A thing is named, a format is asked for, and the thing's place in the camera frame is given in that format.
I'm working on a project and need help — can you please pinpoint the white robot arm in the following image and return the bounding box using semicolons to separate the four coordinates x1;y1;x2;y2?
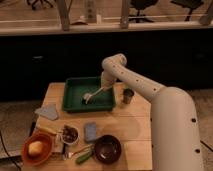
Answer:
101;54;204;171

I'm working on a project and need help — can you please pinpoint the small white bowl with food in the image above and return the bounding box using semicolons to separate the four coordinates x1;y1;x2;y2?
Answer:
61;125;79;145

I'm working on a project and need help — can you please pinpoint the metal fork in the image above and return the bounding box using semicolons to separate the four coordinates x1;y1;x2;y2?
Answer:
67;145;93;159

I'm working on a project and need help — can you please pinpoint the black office chair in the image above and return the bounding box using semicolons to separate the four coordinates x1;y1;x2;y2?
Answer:
129;0;158;23
26;0;53;11

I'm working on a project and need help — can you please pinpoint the wooden table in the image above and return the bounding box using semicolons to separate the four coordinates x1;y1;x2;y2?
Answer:
22;83;152;171

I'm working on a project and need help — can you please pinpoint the white dish brush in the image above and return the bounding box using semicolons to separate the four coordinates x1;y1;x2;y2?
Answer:
82;88;103;104

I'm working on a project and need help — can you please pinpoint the orange bowl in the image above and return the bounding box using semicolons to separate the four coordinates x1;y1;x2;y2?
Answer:
21;132;53;166

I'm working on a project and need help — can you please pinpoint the black cable on floor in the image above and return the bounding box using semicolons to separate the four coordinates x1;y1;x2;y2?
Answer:
199;139;213;154

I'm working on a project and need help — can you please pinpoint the black office chair left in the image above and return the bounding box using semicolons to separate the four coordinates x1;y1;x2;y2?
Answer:
26;0;53;11

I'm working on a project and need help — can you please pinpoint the dark maroon bowl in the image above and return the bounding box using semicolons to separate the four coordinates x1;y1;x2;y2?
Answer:
94;135;122;165

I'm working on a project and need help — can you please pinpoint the green plastic tray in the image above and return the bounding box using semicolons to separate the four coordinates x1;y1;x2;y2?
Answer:
62;77;116;113

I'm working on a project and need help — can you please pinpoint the blue sponge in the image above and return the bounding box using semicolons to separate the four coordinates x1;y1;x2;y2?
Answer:
84;122;96;143

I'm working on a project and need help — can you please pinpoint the grey folded cloth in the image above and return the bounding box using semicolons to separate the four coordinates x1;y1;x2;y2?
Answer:
35;103;59;121

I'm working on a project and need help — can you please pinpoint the green cucumber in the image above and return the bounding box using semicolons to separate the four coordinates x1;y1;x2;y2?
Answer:
75;151;93;165

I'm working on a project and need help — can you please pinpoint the yellow potato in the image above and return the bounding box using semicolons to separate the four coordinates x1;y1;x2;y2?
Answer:
28;141;44;157

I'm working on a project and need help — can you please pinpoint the yellow banana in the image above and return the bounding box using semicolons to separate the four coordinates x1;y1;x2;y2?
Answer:
36;125;57;135

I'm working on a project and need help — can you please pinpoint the dark metal cup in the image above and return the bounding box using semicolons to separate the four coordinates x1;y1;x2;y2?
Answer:
123;88;134;104

